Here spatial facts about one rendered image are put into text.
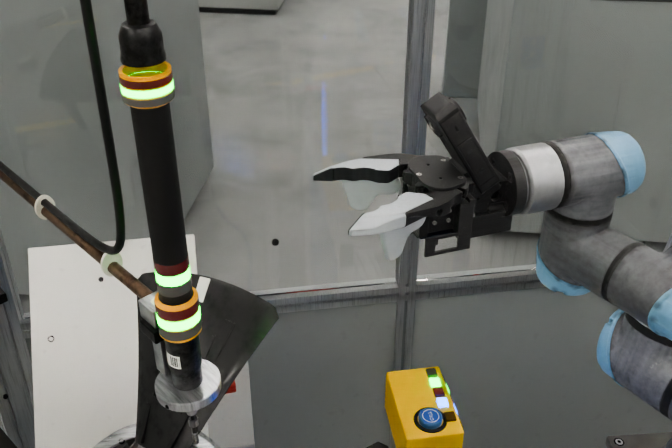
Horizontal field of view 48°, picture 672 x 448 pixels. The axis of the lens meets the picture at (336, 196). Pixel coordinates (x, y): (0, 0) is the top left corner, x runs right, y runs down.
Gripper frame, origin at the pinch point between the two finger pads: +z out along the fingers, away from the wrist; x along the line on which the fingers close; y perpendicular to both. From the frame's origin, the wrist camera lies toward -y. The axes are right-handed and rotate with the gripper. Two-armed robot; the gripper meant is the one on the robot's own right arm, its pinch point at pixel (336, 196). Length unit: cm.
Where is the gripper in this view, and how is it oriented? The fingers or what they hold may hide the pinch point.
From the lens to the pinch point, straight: 75.7
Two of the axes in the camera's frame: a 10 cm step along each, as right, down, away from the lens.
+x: -3.2, -4.8, 8.1
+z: -9.5, 1.7, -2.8
